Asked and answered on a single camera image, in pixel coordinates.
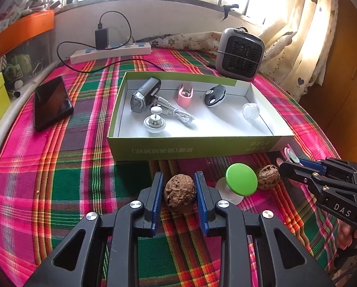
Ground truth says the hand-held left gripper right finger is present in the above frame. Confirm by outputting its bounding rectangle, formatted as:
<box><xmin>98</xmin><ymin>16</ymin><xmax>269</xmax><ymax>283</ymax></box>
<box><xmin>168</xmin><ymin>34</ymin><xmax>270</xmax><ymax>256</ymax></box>
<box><xmin>195</xmin><ymin>171</ymin><xmax>336</xmax><ymax>287</ymax></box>

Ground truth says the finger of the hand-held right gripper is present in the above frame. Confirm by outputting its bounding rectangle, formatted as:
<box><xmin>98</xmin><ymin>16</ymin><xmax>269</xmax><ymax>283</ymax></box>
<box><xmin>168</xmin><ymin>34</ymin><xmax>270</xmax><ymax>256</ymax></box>
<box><xmin>298</xmin><ymin>156</ymin><xmax>357</xmax><ymax>176</ymax></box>
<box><xmin>278</xmin><ymin>160</ymin><xmax>357</xmax><ymax>231</ymax></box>

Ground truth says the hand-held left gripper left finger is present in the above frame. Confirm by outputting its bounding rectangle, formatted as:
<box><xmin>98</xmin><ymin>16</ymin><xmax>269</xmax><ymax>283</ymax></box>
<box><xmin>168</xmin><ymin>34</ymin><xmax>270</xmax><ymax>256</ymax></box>
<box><xmin>23</xmin><ymin>171</ymin><xmax>167</xmax><ymax>287</ymax></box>

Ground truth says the large brown walnut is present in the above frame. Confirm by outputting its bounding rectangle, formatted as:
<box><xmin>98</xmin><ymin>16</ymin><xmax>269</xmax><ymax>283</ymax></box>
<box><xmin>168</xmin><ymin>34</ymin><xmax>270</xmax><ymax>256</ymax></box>
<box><xmin>164</xmin><ymin>174</ymin><xmax>196</xmax><ymax>214</ymax></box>

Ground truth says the green and white cardboard box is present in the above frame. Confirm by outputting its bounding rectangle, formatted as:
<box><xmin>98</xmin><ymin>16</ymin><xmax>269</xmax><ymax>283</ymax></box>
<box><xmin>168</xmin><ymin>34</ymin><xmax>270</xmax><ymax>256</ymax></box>
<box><xmin>107</xmin><ymin>72</ymin><xmax>295</xmax><ymax>162</ymax></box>

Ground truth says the white knob stand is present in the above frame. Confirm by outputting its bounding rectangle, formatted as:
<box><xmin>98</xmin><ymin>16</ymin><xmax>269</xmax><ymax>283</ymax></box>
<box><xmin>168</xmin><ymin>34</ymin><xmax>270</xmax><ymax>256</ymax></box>
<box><xmin>143</xmin><ymin>105</ymin><xmax>166</xmax><ymax>134</ymax></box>

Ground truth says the small clear jar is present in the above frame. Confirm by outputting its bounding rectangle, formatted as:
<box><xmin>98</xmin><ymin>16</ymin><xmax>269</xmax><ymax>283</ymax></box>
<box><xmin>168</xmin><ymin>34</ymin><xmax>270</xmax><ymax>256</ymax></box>
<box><xmin>242</xmin><ymin>103</ymin><xmax>260</xmax><ymax>121</ymax></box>

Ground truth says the white cable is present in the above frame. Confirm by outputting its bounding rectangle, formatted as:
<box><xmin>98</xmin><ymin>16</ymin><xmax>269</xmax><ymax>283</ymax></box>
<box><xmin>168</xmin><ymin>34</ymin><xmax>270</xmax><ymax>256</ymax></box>
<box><xmin>153</xmin><ymin>94</ymin><xmax>195</xmax><ymax>124</ymax></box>

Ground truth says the pink and grey clip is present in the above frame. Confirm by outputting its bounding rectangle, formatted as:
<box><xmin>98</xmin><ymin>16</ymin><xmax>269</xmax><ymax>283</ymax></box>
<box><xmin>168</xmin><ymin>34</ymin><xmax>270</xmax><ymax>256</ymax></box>
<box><xmin>177</xmin><ymin>84</ymin><xmax>194</xmax><ymax>107</ymax></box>

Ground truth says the person's right hand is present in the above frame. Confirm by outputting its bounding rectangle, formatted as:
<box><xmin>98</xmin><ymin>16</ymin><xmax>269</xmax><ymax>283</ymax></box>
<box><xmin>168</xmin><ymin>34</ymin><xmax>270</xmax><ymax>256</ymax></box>
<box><xmin>336</xmin><ymin>215</ymin><xmax>357</xmax><ymax>247</ymax></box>

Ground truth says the small brown walnut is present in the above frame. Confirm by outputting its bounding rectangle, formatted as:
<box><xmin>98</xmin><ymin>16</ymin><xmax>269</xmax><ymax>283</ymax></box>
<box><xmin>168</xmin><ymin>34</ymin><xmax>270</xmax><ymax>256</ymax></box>
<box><xmin>257</xmin><ymin>164</ymin><xmax>281</xmax><ymax>190</ymax></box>

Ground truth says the green mushroom knob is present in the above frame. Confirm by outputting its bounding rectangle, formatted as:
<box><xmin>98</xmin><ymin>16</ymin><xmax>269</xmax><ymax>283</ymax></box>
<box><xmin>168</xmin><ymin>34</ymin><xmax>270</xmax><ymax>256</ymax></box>
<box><xmin>216</xmin><ymin>163</ymin><xmax>258</xmax><ymax>206</ymax></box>

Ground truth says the plaid cloth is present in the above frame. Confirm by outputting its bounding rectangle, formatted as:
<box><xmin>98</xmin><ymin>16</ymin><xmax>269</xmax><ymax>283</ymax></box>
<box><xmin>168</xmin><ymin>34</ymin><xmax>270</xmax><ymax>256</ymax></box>
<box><xmin>0</xmin><ymin>46</ymin><xmax>346</xmax><ymax>287</ymax></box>

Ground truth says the black bike light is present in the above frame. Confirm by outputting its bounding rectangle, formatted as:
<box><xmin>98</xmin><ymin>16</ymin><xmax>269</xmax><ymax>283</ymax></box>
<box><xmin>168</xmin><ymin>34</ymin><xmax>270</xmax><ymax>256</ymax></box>
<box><xmin>131</xmin><ymin>77</ymin><xmax>162</xmax><ymax>115</ymax></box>

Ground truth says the wooden cabinet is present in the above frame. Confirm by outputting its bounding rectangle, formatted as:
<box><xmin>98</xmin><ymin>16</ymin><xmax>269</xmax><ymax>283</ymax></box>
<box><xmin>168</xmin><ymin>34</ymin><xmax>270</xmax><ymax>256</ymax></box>
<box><xmin>298</xmin><ymin>0</ymin><xmax>357</xmax><ymax>165</ymax></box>

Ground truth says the black round gadget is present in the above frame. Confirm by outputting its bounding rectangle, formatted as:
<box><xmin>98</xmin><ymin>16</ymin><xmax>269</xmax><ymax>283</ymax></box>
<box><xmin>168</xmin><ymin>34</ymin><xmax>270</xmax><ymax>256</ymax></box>
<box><xmin>203</xmin><ymin>85</ymin><xmax>227</xmax><ymax>107</ymax></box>

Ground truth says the heart print curtain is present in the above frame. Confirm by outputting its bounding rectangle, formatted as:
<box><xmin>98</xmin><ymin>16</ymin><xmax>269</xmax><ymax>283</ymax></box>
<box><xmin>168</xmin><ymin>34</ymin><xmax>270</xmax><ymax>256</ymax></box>
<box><xmin>256</xmin><ymin>0</ymin><xmax>339</xmax><ymax>102</ymax></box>

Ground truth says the grey space heater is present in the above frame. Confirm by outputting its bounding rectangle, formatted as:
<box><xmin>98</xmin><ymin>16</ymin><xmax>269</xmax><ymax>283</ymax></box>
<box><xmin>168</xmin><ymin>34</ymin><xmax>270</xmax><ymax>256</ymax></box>
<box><xmin>216</xmin><ymin>28</ymin><xmax>266</xmax><ymax>82</ymax></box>

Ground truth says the black smartphone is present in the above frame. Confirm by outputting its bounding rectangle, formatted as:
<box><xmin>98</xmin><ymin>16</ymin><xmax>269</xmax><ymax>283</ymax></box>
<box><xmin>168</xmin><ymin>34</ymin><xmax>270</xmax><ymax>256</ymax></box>
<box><xmin>34</xmin><ymin>76</ymin><xmax>74</xmax><ymax>132</ymax></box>

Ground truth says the white power strip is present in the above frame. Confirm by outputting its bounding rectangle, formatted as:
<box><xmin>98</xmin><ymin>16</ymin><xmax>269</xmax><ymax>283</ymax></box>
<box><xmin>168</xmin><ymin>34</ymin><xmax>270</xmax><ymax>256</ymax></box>
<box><xmin>70</xmin><ymin>42</ymin><xmax>153</xmax><ymax>65</ymax></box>

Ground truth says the floral pillow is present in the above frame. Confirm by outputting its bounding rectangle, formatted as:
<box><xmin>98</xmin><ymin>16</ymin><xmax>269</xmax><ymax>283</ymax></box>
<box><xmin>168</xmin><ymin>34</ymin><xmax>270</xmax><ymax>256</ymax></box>
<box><xmin>136</xmin><ymin>31</ymin><xmax>224</xmax><ymax>56</ymax></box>

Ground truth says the black charger adapter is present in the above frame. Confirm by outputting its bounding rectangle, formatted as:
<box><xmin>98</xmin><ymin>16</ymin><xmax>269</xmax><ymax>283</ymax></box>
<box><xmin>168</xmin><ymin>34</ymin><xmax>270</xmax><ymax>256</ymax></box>
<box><xmin>95</xmin><ymin>28</ymin><xmax>109</xmax><ymax>50</ymax></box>

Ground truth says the orange storage bin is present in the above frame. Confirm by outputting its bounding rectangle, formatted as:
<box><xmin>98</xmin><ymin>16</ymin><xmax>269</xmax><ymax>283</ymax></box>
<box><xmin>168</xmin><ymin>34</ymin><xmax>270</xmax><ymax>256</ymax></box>
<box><xmin>0</xmin><ymin>10</ymin><xmax>56</xmax><ymax>57</ymax></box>

